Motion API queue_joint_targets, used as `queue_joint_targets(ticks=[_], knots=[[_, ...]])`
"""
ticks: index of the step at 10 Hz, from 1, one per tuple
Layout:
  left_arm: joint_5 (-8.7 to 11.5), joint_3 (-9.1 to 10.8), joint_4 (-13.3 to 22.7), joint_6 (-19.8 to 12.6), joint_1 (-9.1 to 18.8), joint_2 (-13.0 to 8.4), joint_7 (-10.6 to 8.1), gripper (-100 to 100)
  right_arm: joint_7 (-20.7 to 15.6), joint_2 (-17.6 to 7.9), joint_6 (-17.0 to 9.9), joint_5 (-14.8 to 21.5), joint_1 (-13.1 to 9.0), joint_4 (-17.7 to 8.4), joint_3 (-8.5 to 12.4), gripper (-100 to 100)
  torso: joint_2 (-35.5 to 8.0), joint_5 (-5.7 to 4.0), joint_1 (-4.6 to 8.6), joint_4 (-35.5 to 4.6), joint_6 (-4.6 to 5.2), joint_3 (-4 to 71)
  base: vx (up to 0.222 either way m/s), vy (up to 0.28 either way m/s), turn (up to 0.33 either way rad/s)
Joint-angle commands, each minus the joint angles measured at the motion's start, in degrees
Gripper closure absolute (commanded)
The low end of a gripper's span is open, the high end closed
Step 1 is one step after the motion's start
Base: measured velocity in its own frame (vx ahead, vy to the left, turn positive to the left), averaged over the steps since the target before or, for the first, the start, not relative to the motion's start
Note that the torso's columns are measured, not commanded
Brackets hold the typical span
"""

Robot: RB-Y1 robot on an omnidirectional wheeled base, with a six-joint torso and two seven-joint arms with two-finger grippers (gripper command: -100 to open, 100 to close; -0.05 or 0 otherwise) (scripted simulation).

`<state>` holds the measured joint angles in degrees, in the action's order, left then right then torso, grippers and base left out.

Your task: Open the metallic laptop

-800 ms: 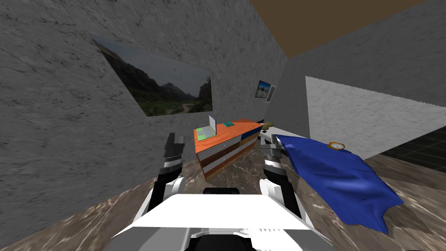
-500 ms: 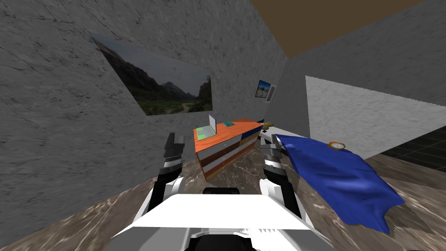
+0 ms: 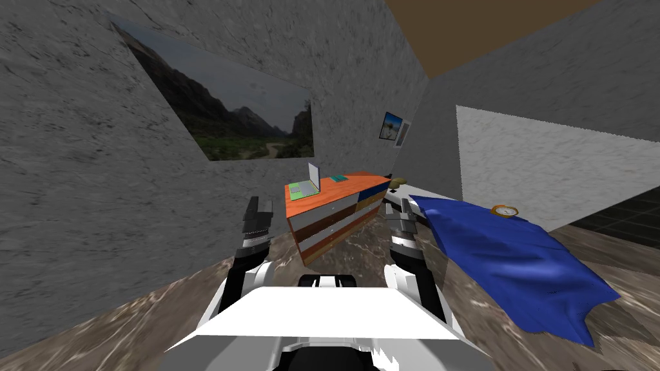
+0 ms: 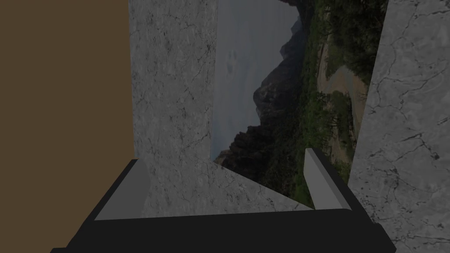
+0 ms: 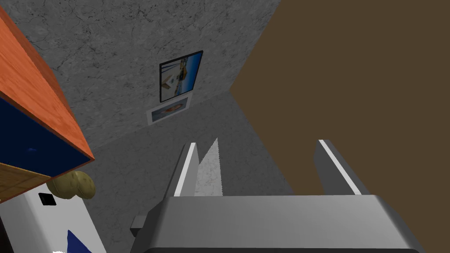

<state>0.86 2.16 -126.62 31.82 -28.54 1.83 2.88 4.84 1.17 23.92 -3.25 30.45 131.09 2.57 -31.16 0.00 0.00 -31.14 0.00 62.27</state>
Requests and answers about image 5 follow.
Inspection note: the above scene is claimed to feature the white box with black square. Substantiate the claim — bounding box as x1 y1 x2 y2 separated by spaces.
0 182 107 253

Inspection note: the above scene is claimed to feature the white framed wall picture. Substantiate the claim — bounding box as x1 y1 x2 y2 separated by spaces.
146 92 194 126

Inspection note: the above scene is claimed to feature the orange wooden cabinet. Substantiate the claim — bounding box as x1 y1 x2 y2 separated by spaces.
0 5 96 205

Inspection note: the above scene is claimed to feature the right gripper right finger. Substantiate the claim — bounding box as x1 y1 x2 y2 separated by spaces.
313 139 370 196

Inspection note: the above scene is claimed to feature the black framed wall picture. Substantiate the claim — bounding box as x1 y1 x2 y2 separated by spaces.
159 50 204 103

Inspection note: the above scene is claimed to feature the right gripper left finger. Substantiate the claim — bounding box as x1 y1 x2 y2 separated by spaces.
164 142 200 197

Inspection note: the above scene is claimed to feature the tan potato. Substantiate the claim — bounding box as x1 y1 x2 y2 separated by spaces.
45 170 97 201

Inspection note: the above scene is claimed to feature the blue pointed object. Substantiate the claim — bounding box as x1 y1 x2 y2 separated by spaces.
66 230 93 253

